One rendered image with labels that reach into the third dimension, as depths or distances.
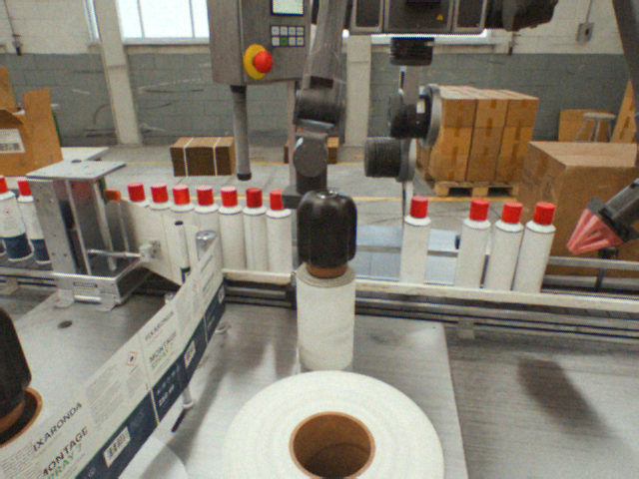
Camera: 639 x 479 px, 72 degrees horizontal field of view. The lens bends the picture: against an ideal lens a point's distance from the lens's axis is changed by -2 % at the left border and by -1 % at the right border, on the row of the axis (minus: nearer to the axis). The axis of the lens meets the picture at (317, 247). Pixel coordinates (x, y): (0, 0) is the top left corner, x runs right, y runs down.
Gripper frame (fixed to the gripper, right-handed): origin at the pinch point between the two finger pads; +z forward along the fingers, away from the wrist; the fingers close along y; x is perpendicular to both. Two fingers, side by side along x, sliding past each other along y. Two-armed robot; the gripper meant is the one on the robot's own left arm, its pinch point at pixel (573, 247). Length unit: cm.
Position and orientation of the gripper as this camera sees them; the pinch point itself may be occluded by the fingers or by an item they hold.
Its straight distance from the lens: 97.3
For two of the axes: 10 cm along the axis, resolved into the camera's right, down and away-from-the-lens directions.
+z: -6.3, 6.6, 4.2
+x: 7.6, 6.3, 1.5
